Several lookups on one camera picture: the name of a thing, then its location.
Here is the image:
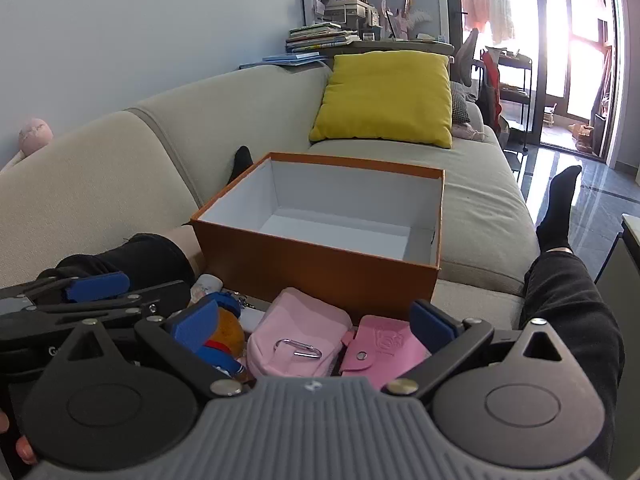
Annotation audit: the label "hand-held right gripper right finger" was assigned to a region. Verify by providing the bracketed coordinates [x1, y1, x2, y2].
[382, 299, 583, 402]

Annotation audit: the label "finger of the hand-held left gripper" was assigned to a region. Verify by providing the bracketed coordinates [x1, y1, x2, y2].
[30, 271, 132, 306]
[30, 281, 193, 331]

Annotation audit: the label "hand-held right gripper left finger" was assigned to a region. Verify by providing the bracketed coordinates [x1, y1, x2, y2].
[47, 299, 244, 401]

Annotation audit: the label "brown blue plush toy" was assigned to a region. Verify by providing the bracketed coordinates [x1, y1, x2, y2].
[192, 290, 251, 381]

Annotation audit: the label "pink leather key holder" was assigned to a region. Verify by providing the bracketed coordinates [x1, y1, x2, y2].
[339, 314, 432, 391]

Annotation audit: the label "pink pouch with carabiner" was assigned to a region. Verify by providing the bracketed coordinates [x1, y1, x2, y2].
[248, 287, 352, 380]

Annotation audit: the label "orange cardboard box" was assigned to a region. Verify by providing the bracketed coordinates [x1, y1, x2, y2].
[190, 151, 446, 321]

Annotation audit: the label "person's right hand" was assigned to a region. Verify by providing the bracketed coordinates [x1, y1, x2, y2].
[0, 409, 40, 465]

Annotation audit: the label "person's left leg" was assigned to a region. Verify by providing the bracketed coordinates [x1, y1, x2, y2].
[55, 146, 253, 303]

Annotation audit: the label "beige sofa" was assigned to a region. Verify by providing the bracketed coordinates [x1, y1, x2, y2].
[0, 50, 543, 321]

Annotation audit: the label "pink plush toy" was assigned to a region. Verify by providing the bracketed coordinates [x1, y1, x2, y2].
[17, 116, 54, 153]

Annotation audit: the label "grey cabinet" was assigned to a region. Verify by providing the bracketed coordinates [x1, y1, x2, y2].
[595, 212, 640, 480]

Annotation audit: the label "pink cloth item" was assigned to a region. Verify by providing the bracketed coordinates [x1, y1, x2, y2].
[452, 122, 488, 142]

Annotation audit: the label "checkered cushion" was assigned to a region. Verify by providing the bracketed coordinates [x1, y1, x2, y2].
[449, 80, 472, 126]

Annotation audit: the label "yellow cushion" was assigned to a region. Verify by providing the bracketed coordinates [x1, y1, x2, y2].
[308, 52, 453, 149]

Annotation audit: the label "red garment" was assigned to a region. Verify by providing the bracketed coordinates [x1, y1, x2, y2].
[481, 51, 503, 133]

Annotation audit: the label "black trolley rack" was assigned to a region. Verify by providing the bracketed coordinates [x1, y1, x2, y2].
[482, 46, 533, 153]

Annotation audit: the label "grey office chair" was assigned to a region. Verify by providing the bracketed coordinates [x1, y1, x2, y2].
[452, 27, 481, 88]

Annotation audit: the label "blue booklets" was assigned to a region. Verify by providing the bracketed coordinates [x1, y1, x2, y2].
[239, 51, 332, 70]

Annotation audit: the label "grey desk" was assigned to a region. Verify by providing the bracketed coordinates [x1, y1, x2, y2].
[330, 37, 456, 58]

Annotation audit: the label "stack of books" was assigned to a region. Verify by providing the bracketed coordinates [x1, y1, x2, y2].
[286, 22, 361, 53]

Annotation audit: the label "white desk organizer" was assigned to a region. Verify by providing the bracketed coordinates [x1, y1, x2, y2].
[324, 0, 378, 26]

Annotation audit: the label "hanging laundry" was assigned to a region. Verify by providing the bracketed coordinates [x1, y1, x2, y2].
[460, 0, 516, 45]

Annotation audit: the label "photo frame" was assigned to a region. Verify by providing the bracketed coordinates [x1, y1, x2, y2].
[385, 10, 412, 41]

